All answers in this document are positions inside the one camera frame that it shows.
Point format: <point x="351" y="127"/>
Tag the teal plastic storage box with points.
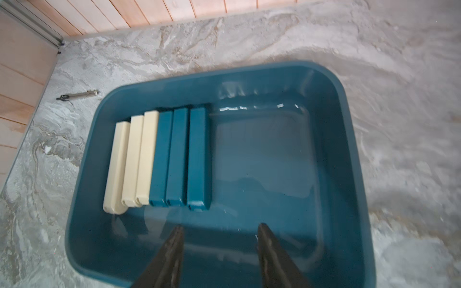
<point x="283" y="152"/>

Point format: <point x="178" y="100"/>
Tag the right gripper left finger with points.
<point x="164" y="271"/>

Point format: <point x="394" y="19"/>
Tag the teal pliers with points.
<point x="160" y="165"/>
<point x="199" y="161"/>
<point x="177" y="175"/>

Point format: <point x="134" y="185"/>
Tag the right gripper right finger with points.
<point x="278" y="270"/>

